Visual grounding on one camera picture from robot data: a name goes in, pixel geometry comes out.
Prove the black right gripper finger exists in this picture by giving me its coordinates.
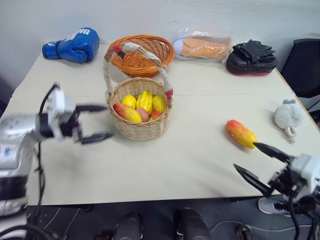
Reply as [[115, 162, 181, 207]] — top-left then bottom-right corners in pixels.
[[252, 141, 295, 165], [233, 163, 275, 199]]

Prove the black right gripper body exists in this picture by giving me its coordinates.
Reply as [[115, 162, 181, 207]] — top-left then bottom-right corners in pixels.
[[268, 157, 308, 201]]

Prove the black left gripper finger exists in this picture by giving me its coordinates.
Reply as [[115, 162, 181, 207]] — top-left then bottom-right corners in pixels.
[[75, 104, 109, 118], [81, 132, 114, 145]]

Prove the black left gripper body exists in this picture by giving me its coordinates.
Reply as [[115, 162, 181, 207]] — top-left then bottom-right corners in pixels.
[[59, 107, 85, 144]]

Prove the orange wicker bowl basket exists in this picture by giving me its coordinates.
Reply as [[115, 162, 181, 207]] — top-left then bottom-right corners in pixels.
[[104, 34, 175, 78]]

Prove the grey sneaker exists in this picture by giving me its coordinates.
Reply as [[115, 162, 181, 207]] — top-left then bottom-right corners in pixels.
[[257, 197, 294, 217]]

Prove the red yellow toy mango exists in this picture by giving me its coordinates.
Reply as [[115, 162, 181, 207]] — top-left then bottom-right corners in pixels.
[[225, 119, 258, 150], [112, 102, 143, 124]]

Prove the yellow toy lemon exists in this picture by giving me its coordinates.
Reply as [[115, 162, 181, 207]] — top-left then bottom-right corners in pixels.
[[151, 94, 167, 113], [121, 95, 137, 109]]

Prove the white plush toy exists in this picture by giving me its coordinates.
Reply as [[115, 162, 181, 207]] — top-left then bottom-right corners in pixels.
[[273, 99, 305, 144]]

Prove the pink toy peach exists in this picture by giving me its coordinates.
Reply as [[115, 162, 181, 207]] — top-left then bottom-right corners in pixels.
[[136, 107, 150, 123]]

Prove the yellow toy star fruit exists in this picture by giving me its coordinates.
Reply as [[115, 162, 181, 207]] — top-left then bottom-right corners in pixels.
[[135, 90, 154, 116]]

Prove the small red orange toy fruit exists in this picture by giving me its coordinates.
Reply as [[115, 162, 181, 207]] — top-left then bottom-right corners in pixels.
[[150, 109, 164, 120]]

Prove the blue boxing glove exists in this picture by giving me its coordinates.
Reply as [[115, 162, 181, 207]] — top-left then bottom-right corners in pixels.
[[41, 26, 101, 64]]

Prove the dark rounded shape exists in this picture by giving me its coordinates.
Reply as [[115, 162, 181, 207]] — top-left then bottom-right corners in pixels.
[[173, 207, 211, 240], [115, 211, 144, 240]]

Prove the black chair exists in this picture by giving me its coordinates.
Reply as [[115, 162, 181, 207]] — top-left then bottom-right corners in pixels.
[[280, 38, 320, 99]]

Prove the black red punch mitt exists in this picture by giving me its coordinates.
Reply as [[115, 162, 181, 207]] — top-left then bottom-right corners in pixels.
[[225, 39, 279, 77]]

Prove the orange shoe in plastic bag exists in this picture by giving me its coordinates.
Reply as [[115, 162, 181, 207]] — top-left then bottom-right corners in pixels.
[[171, 28, 233, 63]]

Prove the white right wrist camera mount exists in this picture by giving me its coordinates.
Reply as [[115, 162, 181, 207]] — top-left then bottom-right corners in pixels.
[[290, 153, 320, 195]]

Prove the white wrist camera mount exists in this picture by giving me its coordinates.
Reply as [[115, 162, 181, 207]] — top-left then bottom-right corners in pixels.
[[290, 153, 320, 195], [46, 84, 78, 141]]

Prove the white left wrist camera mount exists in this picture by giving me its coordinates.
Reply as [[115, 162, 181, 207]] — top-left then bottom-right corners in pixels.
[[46, 84, 78, 141]]

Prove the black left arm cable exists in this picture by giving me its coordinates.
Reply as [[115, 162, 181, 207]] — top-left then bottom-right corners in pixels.
[[34, 83, 61, 218]]

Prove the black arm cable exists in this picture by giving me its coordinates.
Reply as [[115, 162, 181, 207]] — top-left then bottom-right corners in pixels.
[[286, 194, 320, 240], [34, 83, 61, 218]]

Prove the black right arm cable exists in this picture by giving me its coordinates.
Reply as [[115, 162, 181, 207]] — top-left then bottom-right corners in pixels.
[[286, 194, 320, 240]]

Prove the tan wicker basket with handle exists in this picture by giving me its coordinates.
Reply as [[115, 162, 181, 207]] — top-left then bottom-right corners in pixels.
[[103, 42, 175, 141]]

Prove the white floor cable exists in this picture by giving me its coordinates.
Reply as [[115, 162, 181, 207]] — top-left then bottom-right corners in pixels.
[[209, 217, 313, 233]]

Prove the black curved floor cable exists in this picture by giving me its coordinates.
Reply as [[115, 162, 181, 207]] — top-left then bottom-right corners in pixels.
[[0, 222, 60, 240]]

